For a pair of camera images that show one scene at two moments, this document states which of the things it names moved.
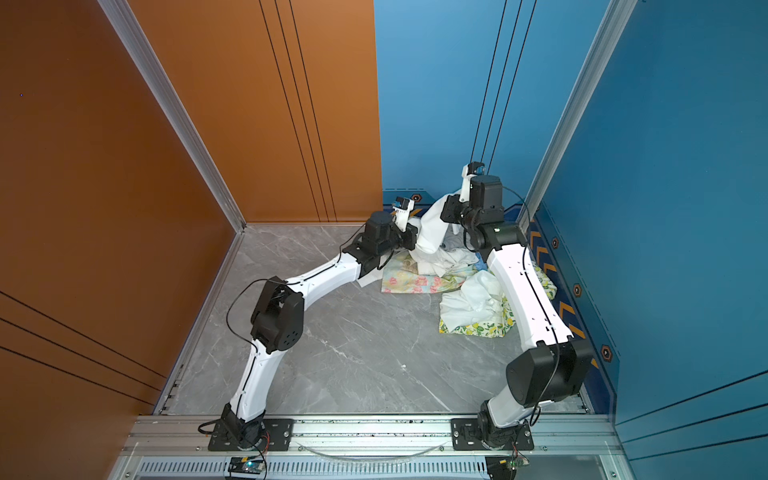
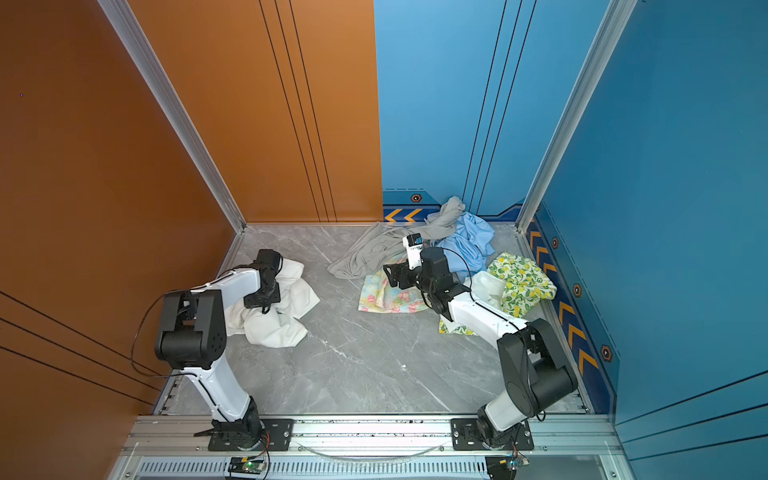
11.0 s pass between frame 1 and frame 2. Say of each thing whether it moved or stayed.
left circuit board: stayed
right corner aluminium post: stayed
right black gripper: moved
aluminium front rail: stayed
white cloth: moved
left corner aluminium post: stayed
